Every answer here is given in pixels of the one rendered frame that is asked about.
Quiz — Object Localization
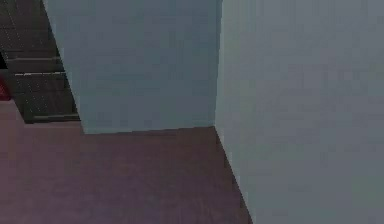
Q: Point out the dark brown chest of drawers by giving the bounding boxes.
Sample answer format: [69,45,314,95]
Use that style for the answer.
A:
[0,0,81,125]

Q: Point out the red cloth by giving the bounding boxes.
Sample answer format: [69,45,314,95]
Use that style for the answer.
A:
[0,75,12,101]

